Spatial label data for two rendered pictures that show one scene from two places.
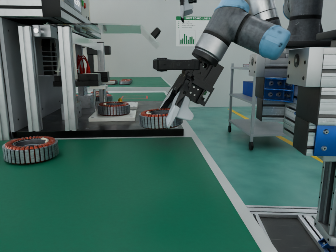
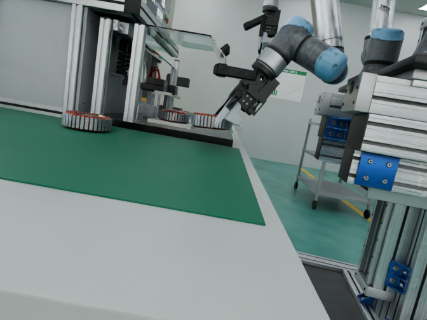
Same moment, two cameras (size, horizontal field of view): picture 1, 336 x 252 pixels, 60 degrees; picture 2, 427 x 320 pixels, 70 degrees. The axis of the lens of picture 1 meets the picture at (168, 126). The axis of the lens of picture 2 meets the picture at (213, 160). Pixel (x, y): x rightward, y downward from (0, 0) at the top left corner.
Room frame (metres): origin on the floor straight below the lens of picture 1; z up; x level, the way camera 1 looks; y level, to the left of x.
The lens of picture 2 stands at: (-0.09, -0.08, 0.85)
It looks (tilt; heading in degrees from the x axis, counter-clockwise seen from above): 9 degrees down; 5
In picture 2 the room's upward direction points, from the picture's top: 10 degrees clockwise
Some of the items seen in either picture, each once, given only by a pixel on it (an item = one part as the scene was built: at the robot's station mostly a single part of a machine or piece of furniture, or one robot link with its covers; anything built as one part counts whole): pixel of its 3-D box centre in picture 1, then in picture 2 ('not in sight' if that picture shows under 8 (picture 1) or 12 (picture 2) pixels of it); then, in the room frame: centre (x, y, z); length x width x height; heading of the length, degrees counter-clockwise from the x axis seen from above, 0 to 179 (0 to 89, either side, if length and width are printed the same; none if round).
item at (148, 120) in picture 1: (161, 118); (211, 120); (0.74, 0.02, 0.82); 0.11 x 0.11 x 0.04
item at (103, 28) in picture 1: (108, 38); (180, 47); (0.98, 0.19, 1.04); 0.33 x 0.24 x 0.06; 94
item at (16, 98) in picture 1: (47, 73); (120, 75); (1.11, 0.45, 0.92); 0.66 x 0.01 x 0.30; 4
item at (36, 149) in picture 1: (31, 149); (88, 121); (0.62, 0.30, 0.77); 0.11 x 0.11 x 0.04
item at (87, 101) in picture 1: (86, 101); (150, 110); (1.24, 0.35, 0.80); 0.07 x 0.05 x 0.06; 4
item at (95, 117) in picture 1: (114, 115); (173, 122); (1.01, 0.19, 0.78); 0.15 x 0.15 x 0.01; 4
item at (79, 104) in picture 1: (72, 110); (134, 110); (0.99, 0.33, 0.80); 0.07 x 0.05 x 0.06; 4
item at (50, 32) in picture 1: (46, 31); (124, 28); (0.88, 0.35, 1.05); 0.06 x 0.04 x 0.04; 4
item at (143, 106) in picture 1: (114, 114); (173, 125); (1.13, 0.21, 0.76); 0.64 x 0.47 x 0.02; 4
